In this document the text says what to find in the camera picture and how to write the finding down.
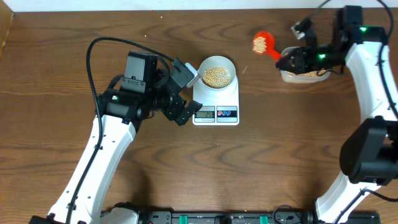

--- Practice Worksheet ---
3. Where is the red measuring scoop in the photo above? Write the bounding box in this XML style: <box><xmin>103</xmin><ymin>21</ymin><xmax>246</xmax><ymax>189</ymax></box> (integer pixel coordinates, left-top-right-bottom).
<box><xmin>252</xmin><ymin>31</ymin><xmax>282</xmax><ymax>61</ymax></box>

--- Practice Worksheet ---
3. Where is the pile of soybeans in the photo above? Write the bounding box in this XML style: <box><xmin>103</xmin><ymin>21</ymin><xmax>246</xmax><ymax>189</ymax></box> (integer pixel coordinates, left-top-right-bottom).
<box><xmin>252</xmin><ymin>36</ymin><xmax>267</xmax><ymax>54</ymax></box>

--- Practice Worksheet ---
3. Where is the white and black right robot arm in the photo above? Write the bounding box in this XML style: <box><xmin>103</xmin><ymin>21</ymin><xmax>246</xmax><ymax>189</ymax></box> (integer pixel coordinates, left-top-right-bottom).
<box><xmin>276</xmin><ymin>6</ymin><xmax>397</xmax><ymax>223</ymax></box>

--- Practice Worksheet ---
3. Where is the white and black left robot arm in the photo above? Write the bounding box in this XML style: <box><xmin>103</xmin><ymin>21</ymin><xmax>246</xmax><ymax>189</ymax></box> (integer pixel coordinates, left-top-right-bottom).
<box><xmin>30</xmin><ymin>51</ymin><xmax>202</xmax><ymax>224</ymax></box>

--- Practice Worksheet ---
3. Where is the white digital kitchen scale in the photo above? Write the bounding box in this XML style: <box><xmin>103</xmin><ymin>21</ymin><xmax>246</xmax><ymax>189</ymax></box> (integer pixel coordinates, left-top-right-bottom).
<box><xmin>192</xmin><ymin>75</ymin><xmax>240</xmax><ymax>126</ymax></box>

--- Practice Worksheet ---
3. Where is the white round bowl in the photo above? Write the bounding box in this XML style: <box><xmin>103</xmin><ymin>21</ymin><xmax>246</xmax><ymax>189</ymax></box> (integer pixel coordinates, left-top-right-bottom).
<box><xmin>198</xmin><ymin>55</ymin><xmax>238</xmax><ymax>90</ymax></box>

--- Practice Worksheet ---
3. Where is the clear plastic container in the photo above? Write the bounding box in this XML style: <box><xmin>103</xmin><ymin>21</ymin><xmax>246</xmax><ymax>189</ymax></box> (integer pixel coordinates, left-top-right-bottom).
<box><xmin>280</xmin><ymin>47</ymin><xmax>331</xmax><ymax>84</ymax></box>

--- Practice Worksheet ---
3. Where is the brown cardboard sheet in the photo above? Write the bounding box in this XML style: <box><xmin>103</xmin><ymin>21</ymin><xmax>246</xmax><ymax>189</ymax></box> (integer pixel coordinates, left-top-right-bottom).
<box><xmin>0</xmin><ymin>0</ymin><xmax>14</xmax><ymax>55</ymax></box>

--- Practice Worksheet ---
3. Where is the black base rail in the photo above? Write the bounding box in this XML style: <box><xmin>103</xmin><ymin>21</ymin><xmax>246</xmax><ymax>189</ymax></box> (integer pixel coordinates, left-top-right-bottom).
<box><xmin>99</xmin><ymin>211</ymin><xmax>382</xmax><ymax>224</ymax></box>

